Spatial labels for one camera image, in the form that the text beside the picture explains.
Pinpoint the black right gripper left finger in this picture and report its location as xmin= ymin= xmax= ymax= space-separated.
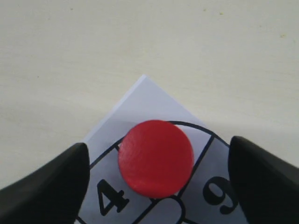
xmin=0 ymin=143 xmax=90 ymax=224

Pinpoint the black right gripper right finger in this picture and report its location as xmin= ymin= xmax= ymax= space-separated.
xmin=229 ymin=136 xmax=299 ymax=224

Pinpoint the paper game board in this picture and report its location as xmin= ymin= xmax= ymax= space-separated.
xmin=76 ymin=76 xmax=247 ymax=224

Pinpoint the red cylinder game piece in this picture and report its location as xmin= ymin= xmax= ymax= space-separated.
xmin=118 ymin=120 xmax=194 ymax=198

